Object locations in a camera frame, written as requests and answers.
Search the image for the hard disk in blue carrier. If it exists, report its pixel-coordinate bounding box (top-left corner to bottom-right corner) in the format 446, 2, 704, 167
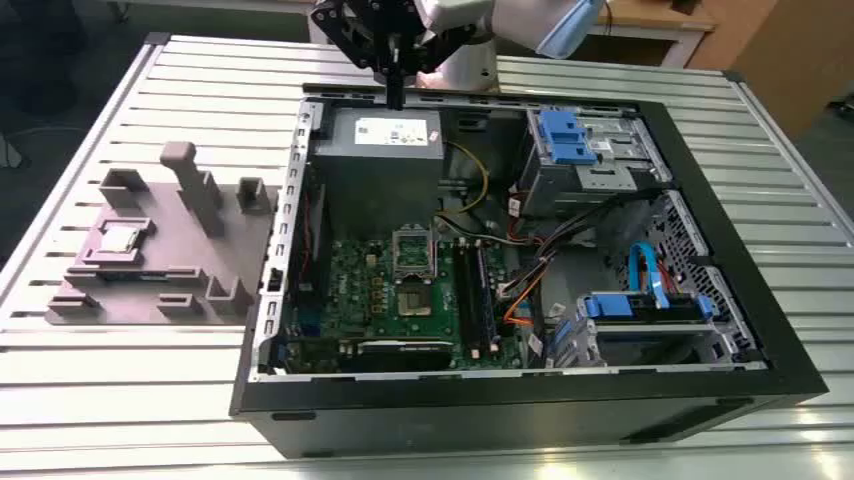
578, 293, 717, 325

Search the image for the dark RAM stick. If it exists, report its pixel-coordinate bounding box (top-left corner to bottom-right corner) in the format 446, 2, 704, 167
96, 269, 172, 281

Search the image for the black graphics card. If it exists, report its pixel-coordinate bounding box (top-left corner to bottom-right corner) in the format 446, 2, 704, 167
339, 338, 455, 372

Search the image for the black open PC case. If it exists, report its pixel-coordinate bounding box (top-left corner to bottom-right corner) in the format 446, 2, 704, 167
228, 82, 832, 460

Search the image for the yellow wire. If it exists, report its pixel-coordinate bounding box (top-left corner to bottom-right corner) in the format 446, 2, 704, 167
437, 141, 491, 217

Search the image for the grey metal disk bay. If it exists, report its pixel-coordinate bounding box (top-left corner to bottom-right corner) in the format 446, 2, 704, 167
546, 293, 760, 371

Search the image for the orange wire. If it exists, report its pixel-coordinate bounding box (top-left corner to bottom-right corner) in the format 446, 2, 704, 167
503, 284, 535, 329

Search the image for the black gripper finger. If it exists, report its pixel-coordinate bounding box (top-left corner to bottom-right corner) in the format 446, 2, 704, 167
394, 23, 483, 111
309, 1, 398, 111

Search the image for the silver square CPU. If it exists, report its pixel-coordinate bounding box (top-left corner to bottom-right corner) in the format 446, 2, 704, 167
98, 225, 143, 253

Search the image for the wooden cabinet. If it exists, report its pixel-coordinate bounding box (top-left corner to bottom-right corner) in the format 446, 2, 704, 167
686, 0, 854, 141

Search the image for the light blue flat wire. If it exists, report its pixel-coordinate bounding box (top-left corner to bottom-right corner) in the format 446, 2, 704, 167
629, 242, 672, 309

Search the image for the grey power supply unit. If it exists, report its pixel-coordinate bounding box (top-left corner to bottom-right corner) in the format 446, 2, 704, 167
310, 107, 447, 227

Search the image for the CPU socket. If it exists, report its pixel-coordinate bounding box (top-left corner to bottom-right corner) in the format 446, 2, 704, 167
397, 281, 439, 319

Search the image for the black wire bundle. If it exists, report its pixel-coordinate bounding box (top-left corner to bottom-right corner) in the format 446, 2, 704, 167
497, 192, 662, 301

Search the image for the blue RAM slot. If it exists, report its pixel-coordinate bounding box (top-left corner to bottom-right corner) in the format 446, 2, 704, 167
479, 292, 502, 344

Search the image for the green motherboard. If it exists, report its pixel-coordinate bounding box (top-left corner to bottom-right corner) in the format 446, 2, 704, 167
286, 237, 529, 374

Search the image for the grey metal drive cage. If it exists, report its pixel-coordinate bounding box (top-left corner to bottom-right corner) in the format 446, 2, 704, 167
519, 105, 673, 217

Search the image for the metal socket cover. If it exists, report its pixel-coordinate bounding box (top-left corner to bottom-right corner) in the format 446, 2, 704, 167
391, 224, 441, 281

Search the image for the black RAM slot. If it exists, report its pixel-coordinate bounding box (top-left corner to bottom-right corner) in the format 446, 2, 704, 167
451, 237, 478, 357
466, 238, 493, 349

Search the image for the blue plastic drive bracket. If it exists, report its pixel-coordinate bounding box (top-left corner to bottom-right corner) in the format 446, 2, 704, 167
539, 109, 590, 164

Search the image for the grey plastic parts rack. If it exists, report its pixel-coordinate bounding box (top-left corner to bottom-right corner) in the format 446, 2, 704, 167
44, 141, 281, 327

